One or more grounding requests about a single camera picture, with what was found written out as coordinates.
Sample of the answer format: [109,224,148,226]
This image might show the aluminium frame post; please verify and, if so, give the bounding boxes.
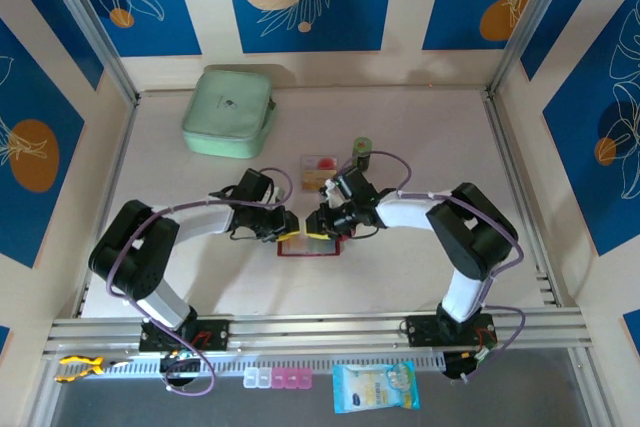
[35,0,142,106]
[485,0,587,98]

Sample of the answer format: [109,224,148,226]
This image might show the blue wet wipes packet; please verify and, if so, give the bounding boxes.
[332,360,421,415]

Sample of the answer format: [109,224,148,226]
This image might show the green cylindrical can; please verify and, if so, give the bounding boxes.
[351,135,375,172]

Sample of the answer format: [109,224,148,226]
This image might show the black cable connector module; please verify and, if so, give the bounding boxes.
[442,346,501,383]
[158,346,202,389]

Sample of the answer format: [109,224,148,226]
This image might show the slotted grey cable duct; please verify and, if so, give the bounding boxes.
[42,350,447,381]

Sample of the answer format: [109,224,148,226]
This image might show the yellow and black pliers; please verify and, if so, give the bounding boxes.
[55,355,134,384]

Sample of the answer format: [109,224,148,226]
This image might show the white and pink pill organizer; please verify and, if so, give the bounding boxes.
[242,368,314,391]

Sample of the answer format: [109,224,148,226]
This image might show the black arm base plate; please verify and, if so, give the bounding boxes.
[403,314,499,348]
[138,319,232,353]

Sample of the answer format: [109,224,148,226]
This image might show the aluminium table edge rail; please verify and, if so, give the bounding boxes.
[482,91,559,308]

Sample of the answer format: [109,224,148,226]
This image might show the aluminium mounting rail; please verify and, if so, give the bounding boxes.
[42,307,595,356]

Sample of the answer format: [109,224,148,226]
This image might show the mint green zip pouch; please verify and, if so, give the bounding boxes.
[180,69,278,161]

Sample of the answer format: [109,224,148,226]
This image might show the white card with red circle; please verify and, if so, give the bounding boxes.
[302,154,339,172]

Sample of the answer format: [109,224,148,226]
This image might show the red card holder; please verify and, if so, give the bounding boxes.
[276,231,354,259]

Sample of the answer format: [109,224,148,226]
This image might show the clear plastic card tray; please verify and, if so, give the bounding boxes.
[298,152,341,196]

